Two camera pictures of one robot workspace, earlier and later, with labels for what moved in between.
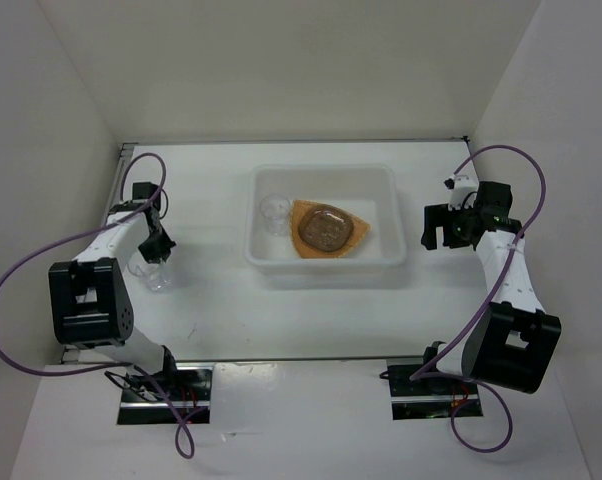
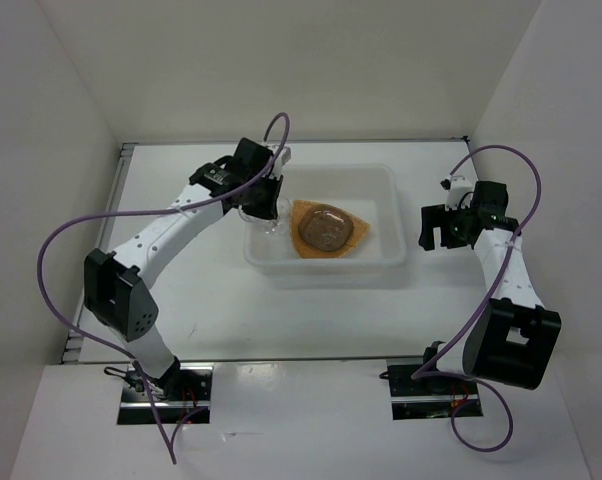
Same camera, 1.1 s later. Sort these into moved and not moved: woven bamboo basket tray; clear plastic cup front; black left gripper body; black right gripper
Moved: clear plastic cup front; black left gripper body
Not moved: woven bamboo basket tray; black right gripper
